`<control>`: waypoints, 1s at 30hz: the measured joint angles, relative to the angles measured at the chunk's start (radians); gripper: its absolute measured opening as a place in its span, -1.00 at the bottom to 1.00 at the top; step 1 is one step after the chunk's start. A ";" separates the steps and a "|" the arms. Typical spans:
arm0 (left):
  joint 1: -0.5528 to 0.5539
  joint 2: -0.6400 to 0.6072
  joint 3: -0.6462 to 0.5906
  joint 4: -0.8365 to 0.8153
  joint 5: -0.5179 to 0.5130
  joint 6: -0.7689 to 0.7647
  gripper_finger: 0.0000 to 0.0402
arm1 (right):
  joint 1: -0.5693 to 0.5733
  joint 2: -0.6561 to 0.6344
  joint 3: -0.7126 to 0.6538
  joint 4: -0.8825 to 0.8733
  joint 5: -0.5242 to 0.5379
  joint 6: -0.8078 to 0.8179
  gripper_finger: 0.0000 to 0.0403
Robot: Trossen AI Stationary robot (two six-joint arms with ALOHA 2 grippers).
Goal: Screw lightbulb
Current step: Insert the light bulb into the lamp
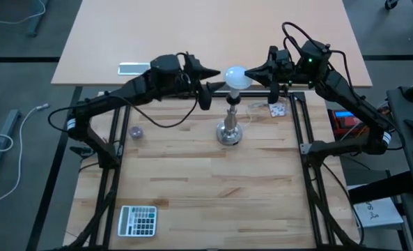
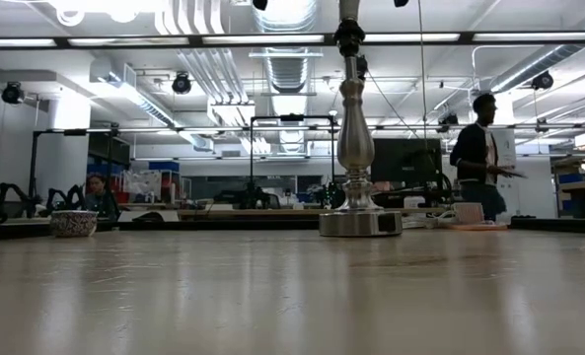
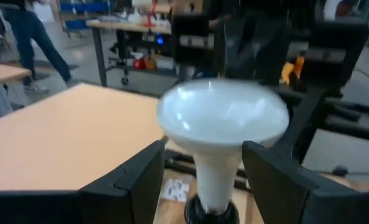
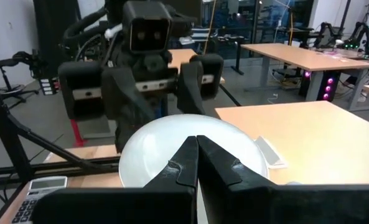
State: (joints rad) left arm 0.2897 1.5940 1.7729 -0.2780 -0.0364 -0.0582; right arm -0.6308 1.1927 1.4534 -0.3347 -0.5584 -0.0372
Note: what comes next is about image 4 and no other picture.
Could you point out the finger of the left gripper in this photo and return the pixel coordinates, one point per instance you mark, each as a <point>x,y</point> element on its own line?
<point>191,90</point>
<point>123,99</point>

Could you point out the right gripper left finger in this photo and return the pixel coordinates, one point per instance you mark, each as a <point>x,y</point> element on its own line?
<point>125,207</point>

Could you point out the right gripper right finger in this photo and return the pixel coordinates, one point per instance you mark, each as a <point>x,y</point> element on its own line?
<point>280,205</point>

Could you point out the white reflector lightbulb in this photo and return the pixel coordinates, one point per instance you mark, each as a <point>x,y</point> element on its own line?
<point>153,149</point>

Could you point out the black background robot arm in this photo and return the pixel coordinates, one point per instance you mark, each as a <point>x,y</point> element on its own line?
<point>325,32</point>
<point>363,35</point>

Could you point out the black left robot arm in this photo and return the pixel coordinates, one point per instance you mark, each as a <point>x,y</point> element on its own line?
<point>87,29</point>

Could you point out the black labelled power strip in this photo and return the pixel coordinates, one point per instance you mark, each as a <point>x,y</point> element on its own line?
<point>48,86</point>

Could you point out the beige background desk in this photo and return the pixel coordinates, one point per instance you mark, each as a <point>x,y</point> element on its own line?
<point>181,57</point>

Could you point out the red stand leg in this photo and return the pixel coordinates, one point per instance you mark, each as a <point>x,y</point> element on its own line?
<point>77,133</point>

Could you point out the silver smartphone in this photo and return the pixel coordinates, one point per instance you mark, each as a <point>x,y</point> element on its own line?
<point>269,152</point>

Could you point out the black office chair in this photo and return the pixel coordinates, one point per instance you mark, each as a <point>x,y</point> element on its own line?
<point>10,74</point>

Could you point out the black room column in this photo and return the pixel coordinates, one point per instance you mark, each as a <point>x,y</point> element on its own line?
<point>55,18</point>

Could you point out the large beige desk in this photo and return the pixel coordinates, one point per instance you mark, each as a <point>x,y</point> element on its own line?
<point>321,140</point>

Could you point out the white desk calculator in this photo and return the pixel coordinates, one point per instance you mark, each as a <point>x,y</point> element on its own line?
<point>44,186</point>

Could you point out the long beige desk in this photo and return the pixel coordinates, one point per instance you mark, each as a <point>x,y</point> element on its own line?
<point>302,56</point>

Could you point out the black lit computer tower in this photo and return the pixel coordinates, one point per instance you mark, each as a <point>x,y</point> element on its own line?
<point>322,85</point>

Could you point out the black aluminium table frame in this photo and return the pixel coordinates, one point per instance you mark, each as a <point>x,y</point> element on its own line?
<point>3,124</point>

